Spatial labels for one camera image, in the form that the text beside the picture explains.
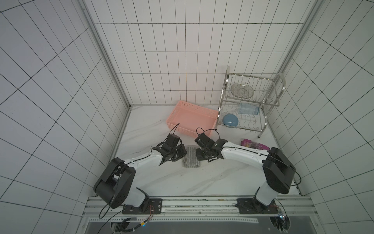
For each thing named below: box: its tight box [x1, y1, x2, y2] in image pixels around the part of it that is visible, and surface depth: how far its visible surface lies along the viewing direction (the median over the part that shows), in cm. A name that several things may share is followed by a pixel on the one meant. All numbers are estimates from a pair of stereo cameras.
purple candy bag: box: [241, 138, 270, 151], surface depth 92 cm
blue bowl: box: [222, 113, 239, 128], surface depth 103 cm
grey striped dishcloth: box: [182, 146, 201, 168], surface depth 87 cm
